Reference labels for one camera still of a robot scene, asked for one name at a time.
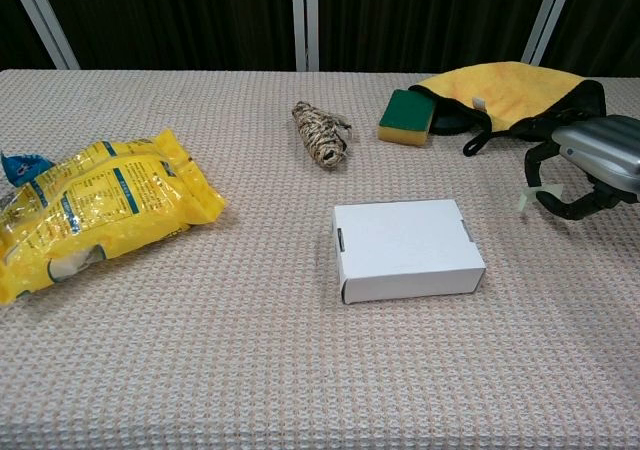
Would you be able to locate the yellow black cloth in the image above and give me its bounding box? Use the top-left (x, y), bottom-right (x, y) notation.
top-left (408, 60), bottom-right (608, 159)

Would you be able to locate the jute twine roll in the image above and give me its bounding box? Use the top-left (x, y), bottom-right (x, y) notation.
top-left (291, 100), bottom-right (354, 172)

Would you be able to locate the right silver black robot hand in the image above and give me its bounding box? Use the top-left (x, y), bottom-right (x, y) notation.
top-left (522, 114), bottom-right (640, 222)

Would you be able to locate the beige waffle tablecloth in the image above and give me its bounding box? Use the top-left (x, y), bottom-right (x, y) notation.
top-left (0, 68), bottom-right (640, 450)

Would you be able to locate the white cardboard box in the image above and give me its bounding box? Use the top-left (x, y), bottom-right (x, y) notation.
top-left (331, 198), bottom-right (488, 305)

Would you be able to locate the yellow snack bag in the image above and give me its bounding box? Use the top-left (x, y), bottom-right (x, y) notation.
top-left (0, 128), bottom-right (228, 306)

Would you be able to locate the green yellow sponge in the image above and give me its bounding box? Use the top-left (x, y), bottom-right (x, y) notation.
top-left (377, 88), bottom-right (435, 148)

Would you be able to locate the white frame post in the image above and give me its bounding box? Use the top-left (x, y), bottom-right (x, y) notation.
top-left (4, 0), bottom-right (81, 71)
top-left (521, 0), bottom-right (581, 67)
top-left (290, 0), bottom-right (321, 72)

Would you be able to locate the blue small packet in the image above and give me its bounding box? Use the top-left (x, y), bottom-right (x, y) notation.
top-left (0, 150), bottom-right (56, 188)

